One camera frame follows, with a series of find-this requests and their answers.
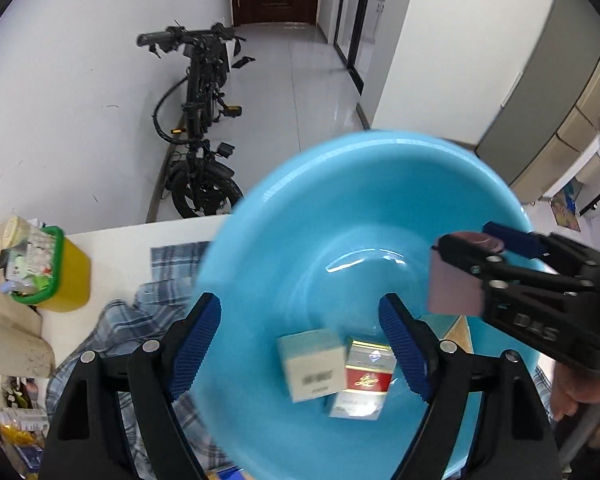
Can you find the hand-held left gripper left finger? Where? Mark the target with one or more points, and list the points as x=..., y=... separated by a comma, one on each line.
x=195, y=350

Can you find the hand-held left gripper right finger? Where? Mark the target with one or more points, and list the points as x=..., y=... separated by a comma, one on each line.
x=405, y=345

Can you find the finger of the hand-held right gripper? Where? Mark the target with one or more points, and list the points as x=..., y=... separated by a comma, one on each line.
x=470, y=257
x=512, y=240

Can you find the pink container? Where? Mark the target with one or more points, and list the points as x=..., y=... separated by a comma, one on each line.
x=455, y=285

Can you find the red silver cigarette box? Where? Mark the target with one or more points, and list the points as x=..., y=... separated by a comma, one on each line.
x=367, y=375

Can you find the orange white packet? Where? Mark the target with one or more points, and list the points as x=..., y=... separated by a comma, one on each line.
x=459, y=335

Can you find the white barcode box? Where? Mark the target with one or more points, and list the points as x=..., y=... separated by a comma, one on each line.
x=310, y=365

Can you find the blue plastic basin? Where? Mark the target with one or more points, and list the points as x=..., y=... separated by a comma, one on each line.
x=305, y=240

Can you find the yellow container green rim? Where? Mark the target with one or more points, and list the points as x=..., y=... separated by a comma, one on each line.
x=72, y=275

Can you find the person's right hand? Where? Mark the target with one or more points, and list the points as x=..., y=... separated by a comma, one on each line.
x=570, y=390

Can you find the colourful printed board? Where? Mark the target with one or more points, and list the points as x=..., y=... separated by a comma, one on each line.
x=566, y=205

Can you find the blue plaid cloth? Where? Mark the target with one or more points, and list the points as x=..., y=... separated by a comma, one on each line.
x=125, y=320

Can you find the grey beige cabinet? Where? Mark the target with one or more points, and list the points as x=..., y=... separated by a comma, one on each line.
x=545, y=100

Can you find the white green wrapper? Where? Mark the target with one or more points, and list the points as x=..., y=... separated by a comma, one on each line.
x=32, y=260

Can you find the clear bag of granola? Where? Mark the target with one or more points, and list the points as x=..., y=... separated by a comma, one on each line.
x=15, y=434

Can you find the black folding bicycle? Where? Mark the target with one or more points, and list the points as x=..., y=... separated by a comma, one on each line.
x=200, y=110

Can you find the black framed glass door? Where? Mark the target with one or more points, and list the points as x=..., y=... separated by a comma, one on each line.
x=352, y=35

